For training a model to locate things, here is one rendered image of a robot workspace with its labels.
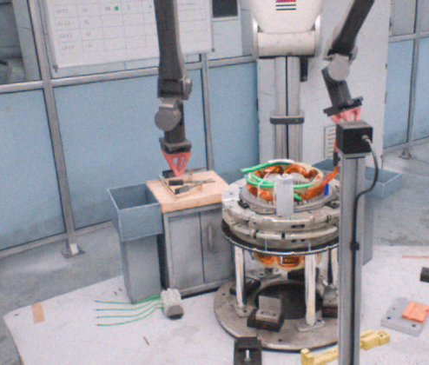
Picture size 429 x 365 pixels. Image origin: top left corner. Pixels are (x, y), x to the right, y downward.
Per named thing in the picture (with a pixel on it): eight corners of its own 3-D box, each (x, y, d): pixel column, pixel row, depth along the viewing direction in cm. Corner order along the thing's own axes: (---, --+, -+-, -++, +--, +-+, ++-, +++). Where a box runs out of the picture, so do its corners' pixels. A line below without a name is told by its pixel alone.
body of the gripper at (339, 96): (349, 106, 150) (340, 80, 150) (323, 116, 159) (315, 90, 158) (365, 102, 154) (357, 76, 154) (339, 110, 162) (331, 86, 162)
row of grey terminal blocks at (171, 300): (185, 318, 144) (184, 303, 143) (166, 321, 143) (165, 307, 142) (178, 297, 153) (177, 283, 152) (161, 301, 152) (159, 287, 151)
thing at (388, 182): (398, 264, 166) (402, 173, 157) (379, 280, 159) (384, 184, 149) (326, 241, 182) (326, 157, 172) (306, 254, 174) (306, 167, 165)
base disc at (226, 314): (259, 371, 123) (259, 368, 122) (190, 288, 155) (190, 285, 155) (398, 318, 139) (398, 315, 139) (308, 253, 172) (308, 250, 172)
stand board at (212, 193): (162, 213, 142) (161, 204, 142) (146, 189, 159) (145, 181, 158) (235, 199, 149) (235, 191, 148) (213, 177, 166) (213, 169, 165)
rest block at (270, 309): (261, 309, 139) (260, 291, 138) (283, 314, 137) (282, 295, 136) (255, 320, 135) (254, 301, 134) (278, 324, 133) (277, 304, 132)
